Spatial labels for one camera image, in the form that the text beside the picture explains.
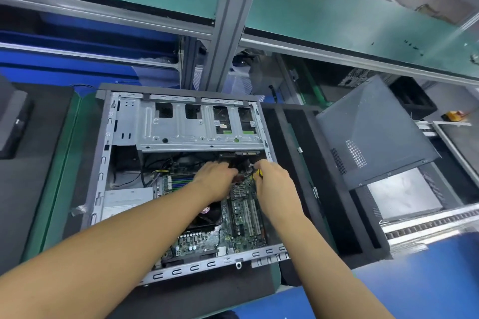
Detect person's right hand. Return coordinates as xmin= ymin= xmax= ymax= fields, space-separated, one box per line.
xmin=252 ymin=159 xmax=308 ymax=230

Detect person's left hand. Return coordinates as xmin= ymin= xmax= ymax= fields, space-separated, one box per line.
xmin=191 ymin=160 xmax=240 ymax=204

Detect black CPU fan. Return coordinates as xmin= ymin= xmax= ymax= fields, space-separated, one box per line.
xmin=196 ymin=201 xmax=224 ymax=228

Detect green motherboard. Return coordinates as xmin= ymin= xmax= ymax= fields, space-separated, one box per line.
xmin=153 ymin=158 xmax=266 ymax=260

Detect dark grey computer case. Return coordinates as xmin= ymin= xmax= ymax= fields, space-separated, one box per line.
xmin=63 ymin=83 xmax=291 ymax=286

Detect grey case side panel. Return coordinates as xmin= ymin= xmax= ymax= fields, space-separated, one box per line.
xmin=316 ymin=74 xmax=441 ymax=191

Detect distant computer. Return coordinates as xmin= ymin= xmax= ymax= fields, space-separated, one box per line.
xmin=337 ymin=67 xmax=381 ymax=90

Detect silver computer case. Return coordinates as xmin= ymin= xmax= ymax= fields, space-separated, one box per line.
xmin=0 ymin=74 xmax=34 ymax=159

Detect person's right forearm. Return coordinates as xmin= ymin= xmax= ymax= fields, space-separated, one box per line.
xmin=278 ymin=214 xmax=395 ymax=319

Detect person's left forearm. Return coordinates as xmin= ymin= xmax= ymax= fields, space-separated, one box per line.
xmin=0 ymin=184 xmax=218 ymax=319

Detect black divided foam tray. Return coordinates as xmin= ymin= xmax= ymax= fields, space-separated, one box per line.
xmin=260 ymin=102 xmax=392 ymax=286

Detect silver power supply unit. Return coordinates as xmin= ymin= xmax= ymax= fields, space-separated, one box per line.
xmin=101 ymin=186 xmax=157 ymax=220

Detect clear plastic bag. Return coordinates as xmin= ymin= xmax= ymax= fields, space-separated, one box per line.
xmin=193 ymin=61 xmax=255 ymax=93

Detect grey metal conveyor plate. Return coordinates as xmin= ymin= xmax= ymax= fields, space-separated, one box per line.
xmin=367 ymin=167 xmax=444 ymax=220

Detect blue plastic crate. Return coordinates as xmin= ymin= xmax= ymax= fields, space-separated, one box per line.
xmin=0 ymin=12 xmax=184 ymax=90

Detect yellow push button box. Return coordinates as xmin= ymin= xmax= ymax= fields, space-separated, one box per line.
xmin=443 ymin=109 xmax=469 ymax=122

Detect long green workbench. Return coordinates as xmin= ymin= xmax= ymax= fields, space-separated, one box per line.
xmin=0 ymin=0 xmax=479 ymax=86

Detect aluminium conveyor frame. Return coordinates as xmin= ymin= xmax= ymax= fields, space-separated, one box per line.
xmin=382 ymin=117 xmax=479 ymax=252

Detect thick aluminium frame post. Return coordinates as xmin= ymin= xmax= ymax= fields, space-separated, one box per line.
xmin=198 ymin=0 xmax=268 ymax=92

